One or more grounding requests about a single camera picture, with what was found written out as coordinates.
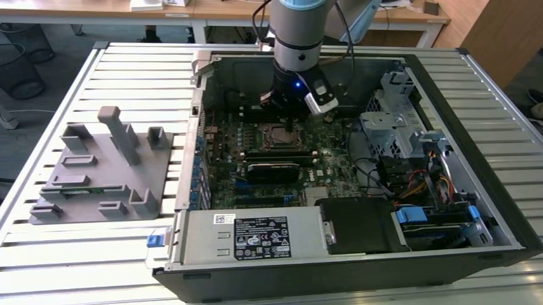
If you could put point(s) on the round coin battery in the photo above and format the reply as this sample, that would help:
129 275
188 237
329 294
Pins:
328 119

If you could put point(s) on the small blue clip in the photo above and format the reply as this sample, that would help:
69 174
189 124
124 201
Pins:
473 213

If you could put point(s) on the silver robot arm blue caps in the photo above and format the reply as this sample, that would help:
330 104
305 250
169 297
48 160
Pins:
296 31

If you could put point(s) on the green motherboard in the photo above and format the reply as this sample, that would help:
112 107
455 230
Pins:
334 159

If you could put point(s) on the grey parts rack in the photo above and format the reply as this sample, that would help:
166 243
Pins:
109 181

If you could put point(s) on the person leg dark shoe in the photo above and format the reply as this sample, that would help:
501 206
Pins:
535 101

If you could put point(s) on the silver power supply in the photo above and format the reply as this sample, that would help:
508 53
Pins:
198 235

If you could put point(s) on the black expansion slot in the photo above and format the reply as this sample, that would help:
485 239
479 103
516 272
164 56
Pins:
258 201

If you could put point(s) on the black expansion card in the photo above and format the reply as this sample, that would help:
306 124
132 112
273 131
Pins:
270 174

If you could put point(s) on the silver chipset heatsink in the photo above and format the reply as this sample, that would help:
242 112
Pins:
316 195

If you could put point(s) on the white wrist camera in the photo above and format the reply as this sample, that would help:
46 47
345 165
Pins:
321 98

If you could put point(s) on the CPU socket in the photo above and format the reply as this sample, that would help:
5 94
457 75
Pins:
281 148

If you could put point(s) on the small dark box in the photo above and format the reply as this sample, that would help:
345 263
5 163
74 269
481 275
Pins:
431 8

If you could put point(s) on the blue case latch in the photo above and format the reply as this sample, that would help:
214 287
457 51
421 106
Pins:
154 241

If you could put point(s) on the black mesh bin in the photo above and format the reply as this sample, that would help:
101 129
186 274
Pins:
37 41
21 73

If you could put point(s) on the wooden cabinet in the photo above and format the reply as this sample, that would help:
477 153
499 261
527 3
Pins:
496 38

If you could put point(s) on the black open PC case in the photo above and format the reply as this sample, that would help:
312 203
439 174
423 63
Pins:
296 282

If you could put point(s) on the white furniture foot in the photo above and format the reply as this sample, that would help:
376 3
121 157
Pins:
8 120

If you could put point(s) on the thin metal locking lever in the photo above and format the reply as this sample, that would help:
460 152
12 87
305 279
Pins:
284 146

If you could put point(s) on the silver drive cage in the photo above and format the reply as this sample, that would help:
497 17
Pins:
381 122

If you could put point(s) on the black chair base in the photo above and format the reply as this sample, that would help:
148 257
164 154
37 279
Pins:
149 35

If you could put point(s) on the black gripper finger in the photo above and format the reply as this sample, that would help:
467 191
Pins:
290 125

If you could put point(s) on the silver CPU green board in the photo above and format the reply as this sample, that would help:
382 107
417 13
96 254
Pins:
280 137

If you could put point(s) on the blue disk carrier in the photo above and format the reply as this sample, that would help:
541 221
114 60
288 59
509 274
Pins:
409 215

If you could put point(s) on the green RAM stick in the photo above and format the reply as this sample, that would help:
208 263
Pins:
97 190

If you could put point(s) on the small white box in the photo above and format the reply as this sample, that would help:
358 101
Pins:
176 2

